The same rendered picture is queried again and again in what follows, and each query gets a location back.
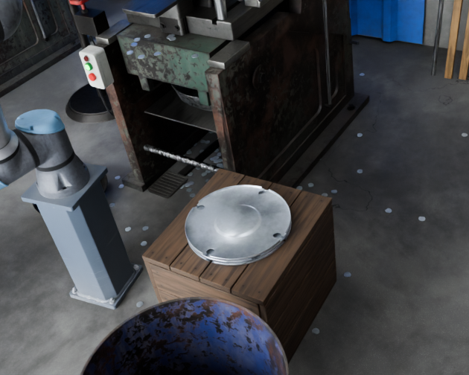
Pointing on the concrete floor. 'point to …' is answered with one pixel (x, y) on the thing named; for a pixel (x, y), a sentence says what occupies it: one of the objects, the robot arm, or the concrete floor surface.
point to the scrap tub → (190, 342)
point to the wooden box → (273, 263)
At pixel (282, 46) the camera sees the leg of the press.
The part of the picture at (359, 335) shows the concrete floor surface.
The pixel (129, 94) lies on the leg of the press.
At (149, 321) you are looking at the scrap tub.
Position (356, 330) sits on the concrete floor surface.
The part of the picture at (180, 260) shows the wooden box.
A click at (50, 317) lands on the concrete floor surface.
